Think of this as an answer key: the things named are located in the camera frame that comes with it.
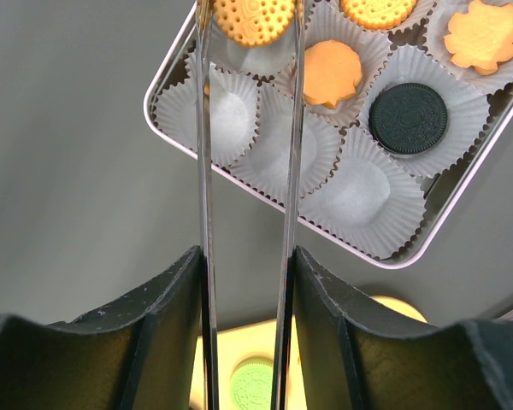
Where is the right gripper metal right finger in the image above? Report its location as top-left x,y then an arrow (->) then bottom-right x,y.
270,1 -> 513,409

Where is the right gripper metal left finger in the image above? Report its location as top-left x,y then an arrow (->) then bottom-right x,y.
0,1 -> 219,409

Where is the black sandwich cookie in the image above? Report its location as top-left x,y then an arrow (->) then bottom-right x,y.
369,82 -> 449,155

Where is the swirl cookie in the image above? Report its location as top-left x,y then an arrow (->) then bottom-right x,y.
444,1 -> 513,75
303,39 -> 363,109

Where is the round biscuit cookie top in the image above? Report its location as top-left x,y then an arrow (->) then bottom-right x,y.
339,0 -> 417,30

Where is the round biscuit cookie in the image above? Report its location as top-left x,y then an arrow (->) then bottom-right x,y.
339,0 -> 417,30
213,0 -> 295,48

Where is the yellow plastic tray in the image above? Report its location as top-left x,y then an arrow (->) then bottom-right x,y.
188,296 -> 427,409

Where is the green sandwich cookie top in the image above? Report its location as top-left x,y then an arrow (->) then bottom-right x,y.
229,357 -> 274,410

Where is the pink cookie tin box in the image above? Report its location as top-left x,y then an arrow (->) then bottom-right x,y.
144,1 -> 513,266

